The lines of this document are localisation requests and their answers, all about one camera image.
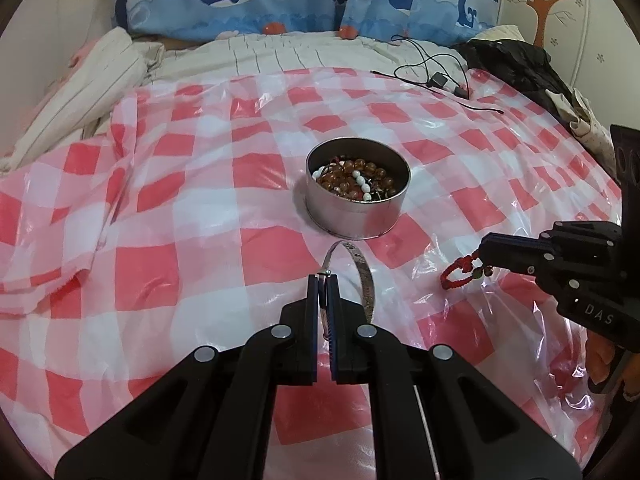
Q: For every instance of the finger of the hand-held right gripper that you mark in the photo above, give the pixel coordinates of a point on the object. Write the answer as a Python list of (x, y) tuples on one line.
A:
[(515, 260), (575, 235)]

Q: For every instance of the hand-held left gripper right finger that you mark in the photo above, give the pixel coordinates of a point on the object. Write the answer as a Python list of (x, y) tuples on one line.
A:
[(333, 340)]

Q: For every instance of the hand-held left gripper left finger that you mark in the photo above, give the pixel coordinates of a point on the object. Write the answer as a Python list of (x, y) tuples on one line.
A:
[(313, 340)]

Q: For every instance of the silver bangle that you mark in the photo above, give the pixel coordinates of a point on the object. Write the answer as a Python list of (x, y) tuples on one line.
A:
[(367, 280)]

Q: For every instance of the round metal tin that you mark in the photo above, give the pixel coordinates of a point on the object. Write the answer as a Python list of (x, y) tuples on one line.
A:
[(350, 220)]

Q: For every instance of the beige cloth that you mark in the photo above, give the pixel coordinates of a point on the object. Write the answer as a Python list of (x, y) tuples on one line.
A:
[(590, 130)]

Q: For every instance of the black jacket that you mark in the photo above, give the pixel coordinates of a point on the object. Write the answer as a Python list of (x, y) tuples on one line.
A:
[(520, 65)]

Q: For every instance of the red checkered plastic sheet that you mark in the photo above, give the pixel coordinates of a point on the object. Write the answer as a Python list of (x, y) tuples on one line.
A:
[(150, 260)]

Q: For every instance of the cream cloth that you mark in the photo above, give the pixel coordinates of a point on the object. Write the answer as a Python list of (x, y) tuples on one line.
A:
[(500, 34)]

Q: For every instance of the cream striped quilt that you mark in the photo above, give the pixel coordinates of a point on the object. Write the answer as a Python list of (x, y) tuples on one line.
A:
[(75, 100)]

